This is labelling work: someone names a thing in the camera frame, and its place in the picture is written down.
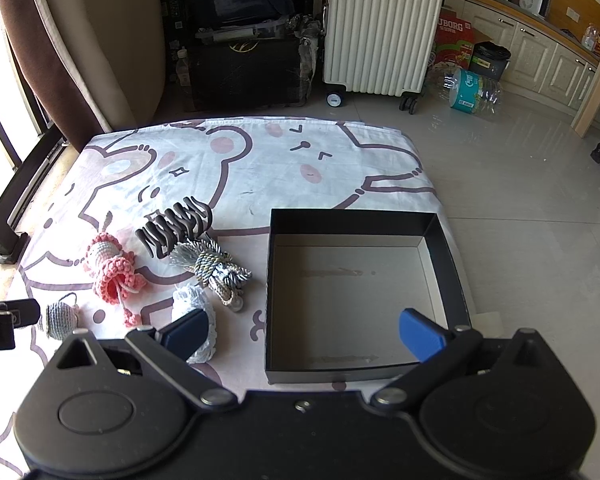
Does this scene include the white countertop appliance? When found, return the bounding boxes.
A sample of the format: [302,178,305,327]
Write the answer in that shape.
[519,0,553,19]

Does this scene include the dark brown hair claw clip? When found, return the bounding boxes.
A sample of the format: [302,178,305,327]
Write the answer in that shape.
[134,198,216,260]

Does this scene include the white ribbed suitcase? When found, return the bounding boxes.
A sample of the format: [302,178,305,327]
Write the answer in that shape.
[322,0,446,114]

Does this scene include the white lace roll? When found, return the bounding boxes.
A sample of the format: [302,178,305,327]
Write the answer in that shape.
[171,283,217,365]

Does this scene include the pink crochet doll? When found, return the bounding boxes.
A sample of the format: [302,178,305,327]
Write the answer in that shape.
[82,231,149,329]

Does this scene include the small clear plastic bottle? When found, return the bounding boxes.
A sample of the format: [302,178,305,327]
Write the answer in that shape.
[174,47,191,87]

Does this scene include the wooden table leg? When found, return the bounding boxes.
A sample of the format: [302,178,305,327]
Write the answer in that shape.
[571,30,600,139]

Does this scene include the black speaker case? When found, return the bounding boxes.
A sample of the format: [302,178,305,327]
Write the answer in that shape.
[186,36,314,112]

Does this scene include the white cabinets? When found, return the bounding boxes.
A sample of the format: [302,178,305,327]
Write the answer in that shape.
[442,0,600,132]

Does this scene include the black cardboard box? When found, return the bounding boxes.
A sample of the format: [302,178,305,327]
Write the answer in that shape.
[264,208,474,385]

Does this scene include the grey crochet ball pendant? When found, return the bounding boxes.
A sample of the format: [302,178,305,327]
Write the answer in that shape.
[37,293,81,337]

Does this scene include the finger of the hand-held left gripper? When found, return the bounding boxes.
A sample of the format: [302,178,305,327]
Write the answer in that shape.
[0,298,41,330]

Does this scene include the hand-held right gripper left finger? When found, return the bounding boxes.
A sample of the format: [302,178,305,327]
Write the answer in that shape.
[54,307,240,410]

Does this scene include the bear printed blanket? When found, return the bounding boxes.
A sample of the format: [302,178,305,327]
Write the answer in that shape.
[0,117,477,480]

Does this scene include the dark bag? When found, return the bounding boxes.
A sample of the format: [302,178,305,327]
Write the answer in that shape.
[199,0,297,32]

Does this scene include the knotted tassel rope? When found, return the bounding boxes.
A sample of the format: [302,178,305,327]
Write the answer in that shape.
[168,238,254,314]

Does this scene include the brown curtain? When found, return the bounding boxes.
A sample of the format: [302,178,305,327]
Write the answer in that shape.
[0,0,137,149]

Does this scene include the red and green cardboard box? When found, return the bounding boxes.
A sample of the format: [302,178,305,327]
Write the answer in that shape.
[432,7,476,69]

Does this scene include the snack bag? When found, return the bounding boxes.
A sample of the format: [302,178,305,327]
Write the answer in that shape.
[581,22,600,54]

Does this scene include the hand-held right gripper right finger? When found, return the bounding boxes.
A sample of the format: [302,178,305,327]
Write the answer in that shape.
[369,307,582,410]

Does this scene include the black trash bin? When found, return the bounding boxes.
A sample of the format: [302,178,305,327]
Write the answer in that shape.
[467,41,512,84]

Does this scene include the black window railing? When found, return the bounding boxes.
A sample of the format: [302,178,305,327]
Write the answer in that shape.
[0,79,67,267]

